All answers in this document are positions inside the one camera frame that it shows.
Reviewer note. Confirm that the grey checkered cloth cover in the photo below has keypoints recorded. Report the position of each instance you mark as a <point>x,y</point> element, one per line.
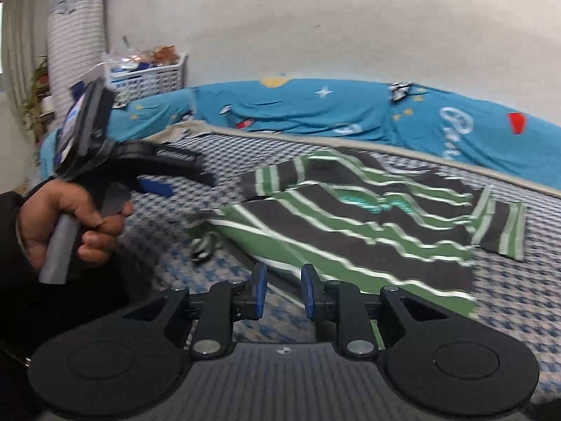
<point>76,30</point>

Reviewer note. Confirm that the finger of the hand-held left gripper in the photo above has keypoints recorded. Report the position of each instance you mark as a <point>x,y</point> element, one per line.
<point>155,187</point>
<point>184,164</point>

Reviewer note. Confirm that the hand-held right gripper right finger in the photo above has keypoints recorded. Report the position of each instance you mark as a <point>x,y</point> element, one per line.
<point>309,291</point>

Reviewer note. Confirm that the pale window curtain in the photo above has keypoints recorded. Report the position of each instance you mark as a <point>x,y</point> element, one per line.
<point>22,39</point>

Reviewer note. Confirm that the pile of assorted packets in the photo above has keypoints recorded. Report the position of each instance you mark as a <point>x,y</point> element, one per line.
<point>144,55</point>

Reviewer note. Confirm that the blue printed bedsheet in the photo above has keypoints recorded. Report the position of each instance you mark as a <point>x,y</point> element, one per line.
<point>307,105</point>

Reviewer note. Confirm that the green potted plant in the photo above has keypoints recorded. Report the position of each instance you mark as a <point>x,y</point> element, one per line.
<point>37,92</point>

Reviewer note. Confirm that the white perforated plastic basket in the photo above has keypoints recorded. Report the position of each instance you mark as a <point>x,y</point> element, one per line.
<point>149,79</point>

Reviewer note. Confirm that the person's left hand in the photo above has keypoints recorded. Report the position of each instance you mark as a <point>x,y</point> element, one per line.
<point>48,210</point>

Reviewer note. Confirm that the blue beige houndstooth mat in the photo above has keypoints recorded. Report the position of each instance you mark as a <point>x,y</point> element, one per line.
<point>517,298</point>

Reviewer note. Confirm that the green grey striped shirt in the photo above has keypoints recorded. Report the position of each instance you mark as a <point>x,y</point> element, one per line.
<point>372,237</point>

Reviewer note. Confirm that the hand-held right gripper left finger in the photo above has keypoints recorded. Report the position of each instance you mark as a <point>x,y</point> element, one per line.
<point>261,287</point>

